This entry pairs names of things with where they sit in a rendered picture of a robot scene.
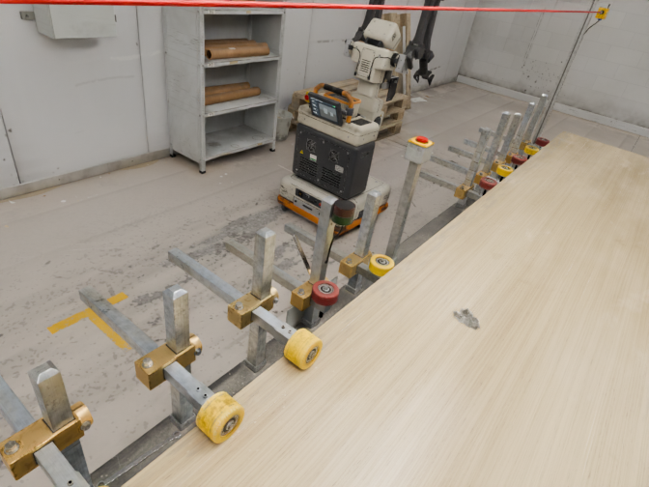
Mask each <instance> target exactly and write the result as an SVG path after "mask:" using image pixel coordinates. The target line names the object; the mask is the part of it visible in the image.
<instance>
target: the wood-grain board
mask: <svg viewBox="0 0 649 487"><path fill-rule="evenodd" d="M462 308H463V309H466V308H468V309H469V310H470V311H471V312H472V314H473V317H476V318H477V319H478V320H479V326H480V329H479V328H478V329H477V330H475V329H473V328H469V327H467V326H466V325H465V324H463V323H459V321H458V320H457V318H456V317H454V313H453V311H458V312H460V310H461V309H462ZM312 334H314V335H315V336H317V337H318V338H320V339H321V340H322V341H323V347H322V350H321V352H320V354H319V356H318V357H317V359H316V360H315V361H314V363H313V364H312V365H311V366H309V367H308V368H306V369H300V368H299V367H298V366H296V365H295V364H294V363H292V362H291V361H290V360H288V359H287V358H285V356H284V357H282V358H281V359H280V360H278V361H277V362H276V363H275V364H273V365H272V366H271V367H270V368H268V369H267V370H266V371H265V372H263V373H262V374H261V375H260V376H258V377H257V378H256V379H255V380H254V381H252V382H251V383H250V384H249V385H247V386H246V387H245V388H243V389H242V390H241V391H240V392H238V393H237V394H236V395H235V396H233V397H232V398H234V399H235V400H236V401H237V402H238V403H239V404H240V405H242V406H243V407H244V418H243V420H242V422H241V424H240V426H239V428H238V429H237V430H236V432H235V433H234V434H233V435H232V436H231V437H230V438H229V439H227V440H226V441H224V442H222V443H220V444H216V443H214V442H213V441H212V440H211V439H210V438H209V437H208V436H207V435H206V434H205V433H204V432H203V431H202V430H201V429H200V428H199V427H198V426H196V427H194V428H193V429H192V430H191V431H190V432H188V433H187V434H186V435H185V436H183V437H182V438H181V439H180V440H178V441H177V442H176V443H175V444H173V445H172V446H171V447H169V448H168V449H167V450H166V451H164V452H163V453H162V454H161V455H159V456H158V457H157V458H156V459H154V461H153V462H152V463H150V464H149V465H148V466H147V467H145V468H144V469H143V470H142V471H140V472H139V473H138V474H136V475H135V476H134V477H133V478H131V479H130V480H129V481H128V482H126V483H125V484H124V485H123V486H122V487H649V158H648V157H645V156H642V155H639V154H635V153H632V152H629V151H626V150H623V149H619V148H616V147H613V146H610V145H607V144H604V143H601V142H598V141H595V140H591V139H588V138H585V137H582V136H579V135H575V134H572V133H570V132H567V131H563V132H561V133H560V134H559V135H558V136H556V137H555V138H554V139H553V140H552V141H551V142H550V143H549V144H547V145H546V146H545V147H544V148H542V149H541V150H540V151H539V152H537V153H536V154H535V155H534V156H532V157H531V158H530V159H528V160H527V161H526V162H525V163H523V164H522V165H521V166H520V167H518V168H517V169H516V170H515V171H514V172H512V173H511V174H510V175H509V176H507V177H506V178H505V179H504V180H502V181H501V182H500V183H499V184H497V185H496V186H495V187H493V188H492V189H491V190H490V191H488V192H487V193H486V194H485V195H483V196H482V197H481V198H480V199H478V200H477V201H476V202H475V203H473V204H472V205H471V206H470V207H468V208H467V209H466V210H465V211H463V212H462V213H461V214H460V215H458V216H457V217H456V218H454V219H453V220H452V221H451V222H450V223H448V224H447V225H446V226H445V227H443V228H442V229H441V230H440V231H438V232H437V233H436V234H435V235H433V236H432V237H431V238H430V239H429V240H428V241H426V242H425V243H423V244H422V245H421V246H419V247H418V248H417V249H416V250H414V252H413V253H412V254H410V255H409V256H408V257H407V258H405V259H404V260H403V261H402V262H400V263H399V264H398V265H397V266H395V267H394V268H393V269H392V270H390V271H389V272H388V273H387V274H385V275H384V276H383V277H382V278H380V279H379V280H378V281H377V282H375V283H374V284H373V285H372V286H370V287H369V288H368V289H367V290H365V291H364V292H363V293H362V294H360V295H359V296H358V297H357V298H355V299H354V300H353V301H351V302H350V303H349V304H348V305H346V306H345V307H344V308H343V309H341V310H340V311H339V312H338V313H336V314H335V315H334V316H333V317H331V318H330V319H329V320H328V321H326V322H325V323H324V324H323V325H321V326H320V327H319V328H318V329H316V330H315V331H314V332H313V333H312Z"/></svg>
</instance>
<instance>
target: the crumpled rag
mask: <svg viewBox="0 0 649 487"><path fill-rule="evenodd" d="M453 313H454V317H456V318H457V320H458V321H459V323H463V324H465V325H466V326H467V327H469V328H473V329H475V330H477V329H478V328H479V329H480V326H479V320H478V319H477V318H476V317H473V314H472V312H471V311H470V310H469V309H468V308H466V309H463V308H462V309H461V310H460V312H458V311H453Z"/></svg>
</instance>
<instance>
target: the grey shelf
mask: <svg viewBox="0 0 649 487"><path fill-rule="evenodd" d="M286 9H287V8H225V7H162V20H163V37H164V54H165V71H166V88H167V105H168V123H169V139H170V157H171V158H174V157H175V156H176V154H174V150H175V151H176V152H178V153H180V154H182V155H184V156H186V157H187V158H190V159H192V160H194V161H196V162H198V163H199V166H200V170H199V173H201V174H205V173H206V161H207V160H210V159H214V158H218V157H221V156H224V155H229V154H232V153H236V152H240V151H243V150H247V149H250V148H254V147H257V146H260V145H264V144H267V143H270V142H272V148H271V149H269V150H270V151H271V152H275V137H276V126H277V114H278V103H279V91H280V79H281V67H282V55H283V43H284V32H285V20H286ZM245 18H246V22H245ZM251 20H252V24H251ZM281 23H282V27H281ZM249 30H250V31H249ZM249 32H250V33H249ZM249 35H250V36H249ZM280 36H281V40H280ZM245 38H247V39H249V40H255V41H256V43H267V44H268V47H269V55H265V56H252V57H240V58H227V59H214V60H209V59H208V58H207V56H205V40H220V39H245ZM202 48H203V49H202ZM279 48H280V51H279ZM202 51H203V52H202ZM202 54H203V55H202ZM278 60H279V64H278ZM249 64H250V68H249ZM243 69H244V74H243ZM277 73H278V76H277ZM247 77H248V78H247ZM241 82H249V84H250V88H252V87H259V88H260V89H261V94H260V95H259V96H254V97H249V98H243V99H238V100H229V101H224V102H220V103H214V104H209V105H205V87H210V86H217V85H225V84H233V83H241ZM276 85H277V89H276ZM247 108H248V112H247ZM274 110H275V113H274ZM245 120H246V121H245ZM241 121H242V124H241ZM273 122H274V125H273ZM272 135H273V137H272Z"/></svg>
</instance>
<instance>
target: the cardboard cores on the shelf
mask: <svg viewBox="0 0 649 487"><path fill-rule="evenodd" d="M265 55H269V47H268V44H267V43H256V41H255V40H249V39H247V38H245V39H220V40H205V56H207V58H208V59H209V60H214V59H227V58H240V57H252V56H265ZM260 94H261V89H260V88H259V87H252V88H250V84H249V82H241V83H233V84H225V85H217V86H210V87H205V105H209V104H214V103H220V102H224V101H229V100H238V99H243V98H249V97H254V96H259V95H260Z"/></svg>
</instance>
